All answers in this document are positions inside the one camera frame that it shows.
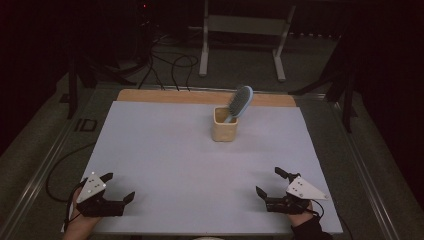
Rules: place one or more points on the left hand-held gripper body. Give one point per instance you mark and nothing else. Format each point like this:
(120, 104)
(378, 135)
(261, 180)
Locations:
(93, 186)

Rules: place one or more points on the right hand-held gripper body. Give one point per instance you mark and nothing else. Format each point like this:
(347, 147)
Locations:
(301, 189)

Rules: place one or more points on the beige square cup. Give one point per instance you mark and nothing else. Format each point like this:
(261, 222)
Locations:
(225, 133)

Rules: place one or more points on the light blue hairbrush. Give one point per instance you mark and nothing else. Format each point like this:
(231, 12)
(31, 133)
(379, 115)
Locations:
(240, 100)

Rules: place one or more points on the person's right hand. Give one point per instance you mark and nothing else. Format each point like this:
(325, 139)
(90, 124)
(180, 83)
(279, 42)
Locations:
(299, 218)

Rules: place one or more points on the person's left hand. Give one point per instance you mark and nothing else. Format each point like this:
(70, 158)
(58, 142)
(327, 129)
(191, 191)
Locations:
(80, 228)

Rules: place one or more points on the pale blue table mat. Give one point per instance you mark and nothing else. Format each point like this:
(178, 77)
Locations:
(166, 133)

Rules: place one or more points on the black tripod stand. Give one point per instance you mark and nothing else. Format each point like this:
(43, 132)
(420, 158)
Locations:
(348, 100)
(72, 90)

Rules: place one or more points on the white metal stand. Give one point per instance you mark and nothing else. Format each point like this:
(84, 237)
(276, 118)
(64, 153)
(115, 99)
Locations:
(246, 25)

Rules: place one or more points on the metal floor rail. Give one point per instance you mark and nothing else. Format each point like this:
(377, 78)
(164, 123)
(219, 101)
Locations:
(366, 173)
(43, 166)

